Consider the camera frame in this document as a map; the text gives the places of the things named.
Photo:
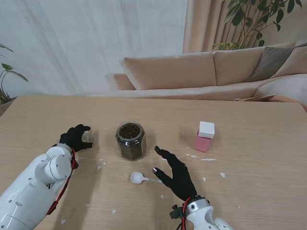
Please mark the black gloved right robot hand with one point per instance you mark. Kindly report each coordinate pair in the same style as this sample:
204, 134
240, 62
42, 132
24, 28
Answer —
181, 177

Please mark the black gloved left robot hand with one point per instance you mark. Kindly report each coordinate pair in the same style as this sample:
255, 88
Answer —
72, 139

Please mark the clear glass jar lid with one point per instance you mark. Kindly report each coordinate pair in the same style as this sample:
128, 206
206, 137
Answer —
88, 137

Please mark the pink square coffee jar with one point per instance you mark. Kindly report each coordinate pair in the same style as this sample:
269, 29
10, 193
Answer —
202, 145

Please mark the white plastic spoon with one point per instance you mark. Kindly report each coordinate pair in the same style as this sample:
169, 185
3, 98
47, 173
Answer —
136, 178

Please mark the white square jar lid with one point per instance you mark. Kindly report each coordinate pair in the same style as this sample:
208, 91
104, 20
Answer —
206, 129

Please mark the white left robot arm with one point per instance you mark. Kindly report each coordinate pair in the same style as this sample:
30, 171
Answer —
28, 191

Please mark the glass jar of coffee beans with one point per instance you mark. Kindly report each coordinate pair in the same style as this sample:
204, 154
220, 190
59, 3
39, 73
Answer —
132, 151

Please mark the beige planter box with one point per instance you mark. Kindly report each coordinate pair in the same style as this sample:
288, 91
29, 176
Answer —
4, 107

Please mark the sheer white curtain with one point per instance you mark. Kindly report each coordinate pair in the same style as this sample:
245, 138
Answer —
84, 43

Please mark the small green houseplant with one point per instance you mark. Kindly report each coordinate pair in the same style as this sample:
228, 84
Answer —
7, 67

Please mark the beige fabric sofa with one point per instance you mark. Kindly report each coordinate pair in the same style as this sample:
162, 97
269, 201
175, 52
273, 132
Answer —
172, 72

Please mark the flat wooden tray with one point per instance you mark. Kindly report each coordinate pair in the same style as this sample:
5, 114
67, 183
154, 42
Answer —
261, 97

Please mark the white throw blanket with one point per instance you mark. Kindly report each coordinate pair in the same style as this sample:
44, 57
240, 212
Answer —
285, 87

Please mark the grey sofa cushion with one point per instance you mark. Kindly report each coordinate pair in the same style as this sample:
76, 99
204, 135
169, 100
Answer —
271, 62

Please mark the beige pleated curtain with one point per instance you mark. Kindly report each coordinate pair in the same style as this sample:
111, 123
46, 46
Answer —
206, 24

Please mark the tall leafy green plant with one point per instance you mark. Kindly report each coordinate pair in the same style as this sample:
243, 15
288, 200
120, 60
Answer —
242, 14

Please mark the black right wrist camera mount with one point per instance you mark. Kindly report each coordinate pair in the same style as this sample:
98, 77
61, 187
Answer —
177, 212

